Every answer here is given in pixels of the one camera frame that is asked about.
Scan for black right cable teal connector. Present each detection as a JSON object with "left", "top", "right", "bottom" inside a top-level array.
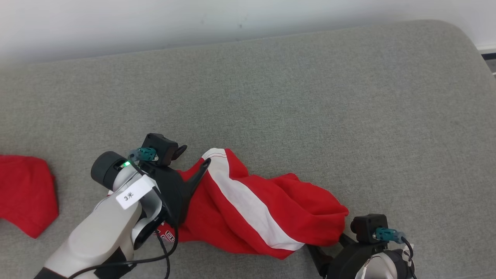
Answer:
[{"left": 373, "top": 227, "right": 417, "bottom": 279}]

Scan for red jersey with white trim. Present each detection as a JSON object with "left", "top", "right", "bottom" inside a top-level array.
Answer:
[{"left": 0, "top": 154, "right": 59, "bottom": 239}]

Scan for red shorts with white stripe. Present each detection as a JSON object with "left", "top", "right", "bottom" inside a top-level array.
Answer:
[{"left": 155, "top": 148, "right": 349, "bottom": 260}]

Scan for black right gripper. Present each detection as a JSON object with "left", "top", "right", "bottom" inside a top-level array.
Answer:
[{"left": 305, "top": 232, "right": 389, "bottom": 279}]

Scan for white label on right cable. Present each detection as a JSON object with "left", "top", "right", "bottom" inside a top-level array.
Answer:
[{"left": 402, "top": 243, "right": 415, "bottom": 266}]

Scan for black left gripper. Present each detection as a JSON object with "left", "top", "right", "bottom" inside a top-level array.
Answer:
[{"left": 144, "top": 144, "right": 212, "bottom": 230}]

